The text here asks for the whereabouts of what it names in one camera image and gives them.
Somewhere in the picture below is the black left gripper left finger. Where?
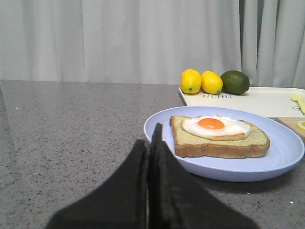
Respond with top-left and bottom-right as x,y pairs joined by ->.
46,140 -> 148,229

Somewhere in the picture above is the lemon slice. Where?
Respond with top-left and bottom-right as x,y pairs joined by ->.
296,121 -> 305,130

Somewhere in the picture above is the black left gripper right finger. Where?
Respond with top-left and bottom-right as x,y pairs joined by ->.
148,124 -> 258,229

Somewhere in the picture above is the right yellow lemon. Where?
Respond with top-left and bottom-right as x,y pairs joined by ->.
202,71 -> 223,94

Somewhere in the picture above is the yellow plastic fork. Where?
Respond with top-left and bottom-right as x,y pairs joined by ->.
291,93 -> 305,114

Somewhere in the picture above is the yellow lemon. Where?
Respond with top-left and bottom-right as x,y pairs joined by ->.
180,69 -> 202,94
202,71 -> 223,94

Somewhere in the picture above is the green lime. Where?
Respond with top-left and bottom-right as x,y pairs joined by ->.
221,71 -> 250,95

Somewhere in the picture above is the bread slice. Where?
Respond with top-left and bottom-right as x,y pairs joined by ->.
170,115 -> 270,159

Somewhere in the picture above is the grey curtain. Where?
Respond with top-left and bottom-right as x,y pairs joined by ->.
0,0 -> 305,88

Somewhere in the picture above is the wooden cutting board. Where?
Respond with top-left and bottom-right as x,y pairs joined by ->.
276,117 -> 305,142

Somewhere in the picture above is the light blue plate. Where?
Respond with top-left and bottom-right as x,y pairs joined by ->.
143,106 -> 305,182

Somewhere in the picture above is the left yellow lemon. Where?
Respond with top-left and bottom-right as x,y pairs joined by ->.
180,69 -> 202,94

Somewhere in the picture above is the white rectangular tray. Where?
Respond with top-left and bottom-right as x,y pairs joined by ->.
179,87 -> 305,118

